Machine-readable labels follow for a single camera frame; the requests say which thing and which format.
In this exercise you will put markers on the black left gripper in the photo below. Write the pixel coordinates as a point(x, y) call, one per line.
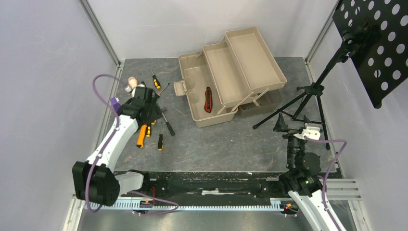
point(155, 111)

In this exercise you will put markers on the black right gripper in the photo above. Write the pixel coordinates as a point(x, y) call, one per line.
point(293, 131)

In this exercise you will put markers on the red black utility knife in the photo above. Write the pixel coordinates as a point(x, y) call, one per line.
point(208, 104)

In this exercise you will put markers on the beige translucent tool box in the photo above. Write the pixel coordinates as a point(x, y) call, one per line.
point(239, 69)

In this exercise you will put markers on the large black-yellow Phillips screwdriver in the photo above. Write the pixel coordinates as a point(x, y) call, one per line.
point(166, 86)

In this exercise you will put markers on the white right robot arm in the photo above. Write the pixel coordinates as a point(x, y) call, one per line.
point(312, 197)

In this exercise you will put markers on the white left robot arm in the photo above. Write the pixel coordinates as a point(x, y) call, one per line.
point(94, 179)

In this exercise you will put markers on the medium black-yellow screwdriver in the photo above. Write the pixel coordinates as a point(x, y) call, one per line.
point(155, 79)

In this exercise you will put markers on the thin black-yellow screwdriver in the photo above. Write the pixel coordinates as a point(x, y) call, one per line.
point(149, 128)

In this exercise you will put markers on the purple box with grid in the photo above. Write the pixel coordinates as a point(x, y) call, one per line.
point(115, 103)

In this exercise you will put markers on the claw hammer black grip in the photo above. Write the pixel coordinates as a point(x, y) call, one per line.
point(170, 129)

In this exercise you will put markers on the black-yellow screwdriver near front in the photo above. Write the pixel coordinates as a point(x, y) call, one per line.
point(160, 143)

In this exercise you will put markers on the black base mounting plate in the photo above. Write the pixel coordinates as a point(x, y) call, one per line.
point(223, 188)

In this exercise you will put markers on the black perforated panel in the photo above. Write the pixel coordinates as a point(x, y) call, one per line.
point(381, 30)

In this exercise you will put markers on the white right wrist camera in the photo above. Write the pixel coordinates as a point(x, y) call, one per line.
point(308, 133)

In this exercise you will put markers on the beige wooden handle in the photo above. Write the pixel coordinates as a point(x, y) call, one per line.
point(132, 83)

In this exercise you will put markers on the orange handled tool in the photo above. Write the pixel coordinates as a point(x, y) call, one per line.
point(141, 137)

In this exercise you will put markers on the aluminium frame rail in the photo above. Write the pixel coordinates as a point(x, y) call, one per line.
point(93, 19)

